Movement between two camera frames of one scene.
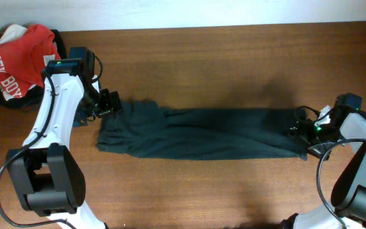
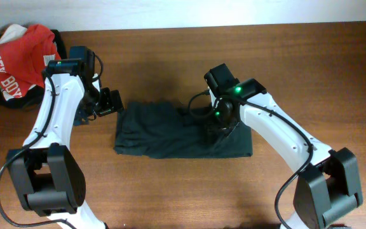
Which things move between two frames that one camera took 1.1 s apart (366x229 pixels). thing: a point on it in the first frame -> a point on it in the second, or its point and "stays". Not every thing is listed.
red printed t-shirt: [21, 62] stays
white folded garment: [12, 33] stays
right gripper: [321, 151] -> [214, 125]
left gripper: [110, 104] stays
